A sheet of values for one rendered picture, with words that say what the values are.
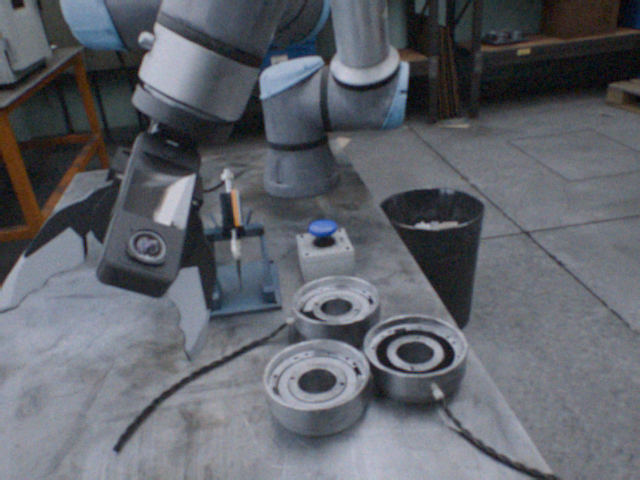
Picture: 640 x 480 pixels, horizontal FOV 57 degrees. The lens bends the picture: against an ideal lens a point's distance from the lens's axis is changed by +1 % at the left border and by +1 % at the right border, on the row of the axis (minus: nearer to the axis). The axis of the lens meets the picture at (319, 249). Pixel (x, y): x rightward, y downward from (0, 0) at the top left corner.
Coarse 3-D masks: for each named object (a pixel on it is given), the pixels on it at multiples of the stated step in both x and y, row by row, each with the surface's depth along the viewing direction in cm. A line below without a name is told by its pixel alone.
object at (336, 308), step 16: (304, 288) 72; (320, 288) 74; (336, 288) 74; (352, 288) 73; (368, 288) 72; (304, 304) 71; (320, 304) 71; (336, 304) 72; (352, 304) 70; (304, 320) 66; (336, 320) 68; (352, 320) 65; (368, 320) 66; (304, 336) 69; (320, 336) 66; (336, 336) 66; (352, 336) 66
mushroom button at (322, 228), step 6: (318, 222) 81; (324, 222) 81; (330, 222) 81; (312, 228) 80; (318, 228) 79; (324, 228) 79; (330, 228) 79; (336, 228) 80; (312, 234) 80; (318, 234) 79; (324, 234) 79; (330, 234) 79; (324, 240) 81
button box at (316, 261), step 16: (304, 240) 83; (336, 240) 82; (304, 256) 79; (320, 256) 79; (336, 256) 79; (352, 256) 79; (304, 272) 80; (320, 272) 80; (336, 272) 80; (352, 272) 81
